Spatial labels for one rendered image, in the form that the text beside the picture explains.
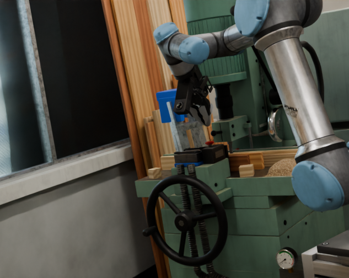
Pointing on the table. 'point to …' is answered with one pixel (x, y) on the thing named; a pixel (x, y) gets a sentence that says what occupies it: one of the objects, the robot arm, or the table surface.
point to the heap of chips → (282, 168)
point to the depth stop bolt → (249, 132)
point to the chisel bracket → (230, 129)
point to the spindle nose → (224, 101)
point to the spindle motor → (209, 21)
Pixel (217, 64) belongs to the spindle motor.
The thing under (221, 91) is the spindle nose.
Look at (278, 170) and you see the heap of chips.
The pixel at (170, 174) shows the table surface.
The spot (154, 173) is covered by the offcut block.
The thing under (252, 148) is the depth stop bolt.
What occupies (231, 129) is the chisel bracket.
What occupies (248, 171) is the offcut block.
